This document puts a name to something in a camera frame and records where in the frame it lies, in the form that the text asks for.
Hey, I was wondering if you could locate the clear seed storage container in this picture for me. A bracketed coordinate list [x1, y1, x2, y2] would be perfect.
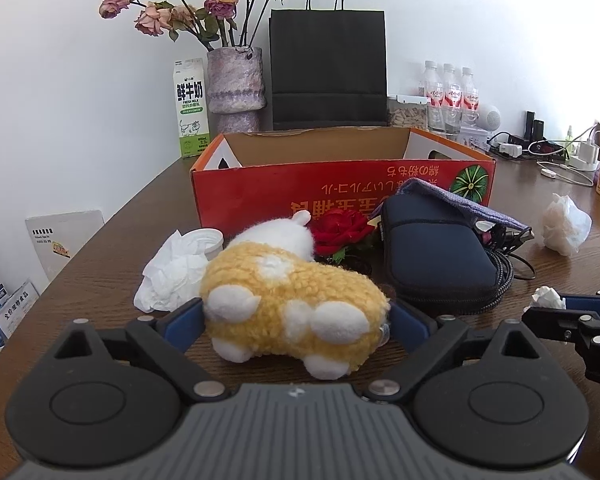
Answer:
[388, 94, 428, 130]

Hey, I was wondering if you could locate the water bottle red label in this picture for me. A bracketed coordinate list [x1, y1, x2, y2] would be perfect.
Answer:
[460, 67, 480, 127]
[422, 60, 444, 131]
[443, 63, 462, 110]

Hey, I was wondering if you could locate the black upright device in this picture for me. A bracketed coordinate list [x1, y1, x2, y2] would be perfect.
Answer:
[524, 110, 544, 143]

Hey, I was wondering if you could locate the small white tissue ball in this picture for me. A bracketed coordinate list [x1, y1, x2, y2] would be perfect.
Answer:
[524, 286, 566, 312]

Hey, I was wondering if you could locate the red cardboard pumpkin box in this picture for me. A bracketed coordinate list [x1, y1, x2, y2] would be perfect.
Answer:
[190, 127, 495, 237]

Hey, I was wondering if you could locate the white power adapter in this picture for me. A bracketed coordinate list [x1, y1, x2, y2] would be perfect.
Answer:
[498, 143, 524, 158]

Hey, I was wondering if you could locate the purple woven drawstring bag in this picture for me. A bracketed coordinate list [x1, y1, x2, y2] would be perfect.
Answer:
[370, 178, 534, 242]

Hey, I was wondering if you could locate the red artificial rose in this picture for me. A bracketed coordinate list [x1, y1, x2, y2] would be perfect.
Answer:
[309, 208, 375, 273]

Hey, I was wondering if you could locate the white tissue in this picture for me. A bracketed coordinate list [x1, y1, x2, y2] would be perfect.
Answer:
[133, 230, 209, 313]
[542, 193, 592, 257]

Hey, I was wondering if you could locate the right water bottle red label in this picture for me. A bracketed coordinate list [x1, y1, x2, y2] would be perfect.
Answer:
[460, 67, 480, 127]

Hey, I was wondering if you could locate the middle water bottle red label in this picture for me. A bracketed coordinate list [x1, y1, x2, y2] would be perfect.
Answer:
[443, 63, 462, 110]

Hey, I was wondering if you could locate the green white milk carton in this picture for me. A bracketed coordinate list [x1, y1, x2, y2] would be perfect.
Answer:
[173, 58, 210, 158]

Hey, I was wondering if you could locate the white round speaker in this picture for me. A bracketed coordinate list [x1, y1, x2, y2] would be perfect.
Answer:
[477, 103, 502, 131]

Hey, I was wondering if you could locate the white cable with puck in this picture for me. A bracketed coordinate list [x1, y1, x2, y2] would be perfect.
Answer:
[535, 159, 596, 189]

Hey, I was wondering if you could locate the white paper pamphlet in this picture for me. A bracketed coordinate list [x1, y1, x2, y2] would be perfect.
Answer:
[24, 210, 104, 282]

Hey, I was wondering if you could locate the dried pink rose bouquet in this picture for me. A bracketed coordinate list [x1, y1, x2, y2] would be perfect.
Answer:
[98, 0, 296, 52]

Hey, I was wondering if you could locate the purple textured vase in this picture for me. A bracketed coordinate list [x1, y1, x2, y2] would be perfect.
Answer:
[207, 47, 266, 133]

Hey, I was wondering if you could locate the left water bottle red label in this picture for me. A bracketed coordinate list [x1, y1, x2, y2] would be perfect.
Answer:
[422, 60, 444, 131]

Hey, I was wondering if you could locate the navy blue zip pouch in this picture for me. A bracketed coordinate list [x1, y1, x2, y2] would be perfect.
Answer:
[381, 193, 500, 312]

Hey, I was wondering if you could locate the black paper shopping bag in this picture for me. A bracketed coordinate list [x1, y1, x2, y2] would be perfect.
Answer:
[268, 0, 388, 130]

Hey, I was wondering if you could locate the yellow white plush sheep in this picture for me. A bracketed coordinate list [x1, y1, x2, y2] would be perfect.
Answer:
[200, 210, 390, 380]

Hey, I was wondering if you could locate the white plastic jar lid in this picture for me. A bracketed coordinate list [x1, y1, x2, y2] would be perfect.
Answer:
[182, 228, 224, 261]

